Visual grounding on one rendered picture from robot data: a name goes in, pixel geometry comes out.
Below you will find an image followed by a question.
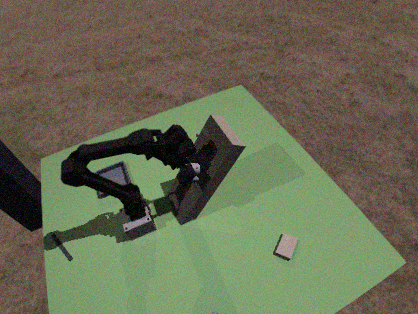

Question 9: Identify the pinkish-white cylinder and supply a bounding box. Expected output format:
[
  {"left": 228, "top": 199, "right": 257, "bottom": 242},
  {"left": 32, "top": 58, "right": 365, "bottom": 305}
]
[{"left": 187, "top": 163, "right": 201, "bottom": 175}]

